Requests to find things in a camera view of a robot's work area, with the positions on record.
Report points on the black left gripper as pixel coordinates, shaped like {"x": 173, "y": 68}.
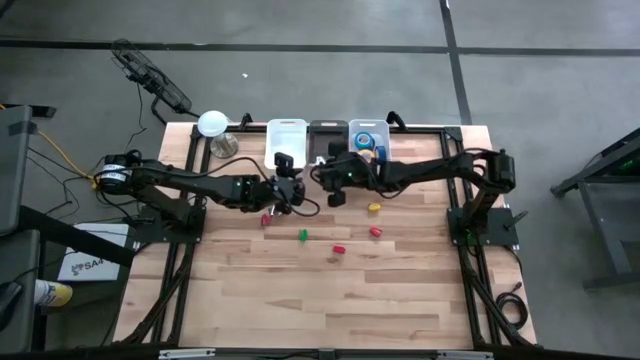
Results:
{"x": 287, "y": 192}

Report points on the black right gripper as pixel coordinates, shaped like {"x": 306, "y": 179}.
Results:
{"x": 340, "y": 172}

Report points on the yellow tape roll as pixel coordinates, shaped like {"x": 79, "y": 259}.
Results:
{"x": 367, "y": 152}

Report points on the red mini stapler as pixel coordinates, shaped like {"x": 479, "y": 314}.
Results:
{"x": 339, "y": 249}
{"x": 265, "y": 220}
{"x": 375, "y": 231}

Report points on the light blue tape roll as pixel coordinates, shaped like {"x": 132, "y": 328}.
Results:
{"x": 358, "y": 141}

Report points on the green mini stapler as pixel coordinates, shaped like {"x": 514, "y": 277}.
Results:
{"x": 303, "y": 235}

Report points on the dark blue tape roll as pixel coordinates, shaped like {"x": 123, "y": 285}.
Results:
{"x": 381, "y": 152}

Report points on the yellow mini stapler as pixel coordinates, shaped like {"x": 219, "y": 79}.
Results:
{"x": 374, "y": 206}

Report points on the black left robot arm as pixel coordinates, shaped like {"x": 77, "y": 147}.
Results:
{"x": 190, "y": 182}

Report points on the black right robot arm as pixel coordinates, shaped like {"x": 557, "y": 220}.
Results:
{"x": 440, "y": 170}

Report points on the dark grey plastic bin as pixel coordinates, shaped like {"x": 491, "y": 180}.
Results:
{"x": 320, "y": 142}

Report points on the translucent white plastic bin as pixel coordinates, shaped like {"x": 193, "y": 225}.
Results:
{"x": 385, "y": 132}

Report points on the black clamp knob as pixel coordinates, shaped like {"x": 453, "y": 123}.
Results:
{"x": 245, "y": 120}
{"x": 395, "y": 118}

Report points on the white printed box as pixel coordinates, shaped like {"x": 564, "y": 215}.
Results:
{"x": 105, "y": 270}

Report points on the black diagonal beam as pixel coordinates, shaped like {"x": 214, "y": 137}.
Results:
{"x": 75, "y": 235}

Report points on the yellow white bottle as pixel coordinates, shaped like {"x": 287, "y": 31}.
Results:
{"x": 52, "y": 294}

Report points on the grey cabinet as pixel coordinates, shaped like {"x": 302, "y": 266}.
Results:
{"x": 25, "y": 260}
{"x": 12, "y": 170}

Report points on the black metal stand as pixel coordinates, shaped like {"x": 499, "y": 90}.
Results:
{"x": 625, "y": 149}

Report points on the black aluminium table frame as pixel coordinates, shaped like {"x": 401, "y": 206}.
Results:
{"x": 425, "y": 131}

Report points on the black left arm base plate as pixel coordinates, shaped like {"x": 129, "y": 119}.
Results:
{"x": 192, "y": 235}

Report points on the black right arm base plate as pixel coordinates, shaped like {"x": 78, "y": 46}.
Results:
{"x": 500, "y": 232}

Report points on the silver metal bracket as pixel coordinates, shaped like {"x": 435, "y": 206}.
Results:
{"x": 465, "y": 355}
{"x": 186, "y": 354}

